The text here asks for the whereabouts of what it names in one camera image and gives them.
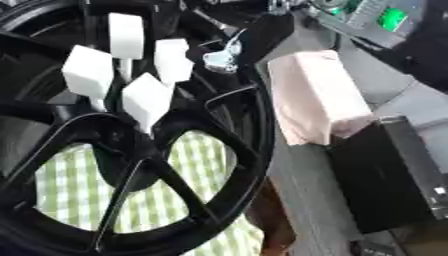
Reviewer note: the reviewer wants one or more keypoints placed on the pale pink box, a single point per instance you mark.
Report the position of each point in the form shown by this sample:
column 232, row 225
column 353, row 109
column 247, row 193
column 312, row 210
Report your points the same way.
column 315, row 93

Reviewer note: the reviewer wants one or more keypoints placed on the black spoked wheel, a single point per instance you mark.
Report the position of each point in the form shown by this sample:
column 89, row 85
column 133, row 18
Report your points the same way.
column 230, row 200

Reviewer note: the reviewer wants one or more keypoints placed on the black box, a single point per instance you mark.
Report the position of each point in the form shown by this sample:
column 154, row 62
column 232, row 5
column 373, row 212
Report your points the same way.
column 379, row 180

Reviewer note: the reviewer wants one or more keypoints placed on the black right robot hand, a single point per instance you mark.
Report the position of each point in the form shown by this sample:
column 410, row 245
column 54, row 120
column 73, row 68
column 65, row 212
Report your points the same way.
column 265, row 30

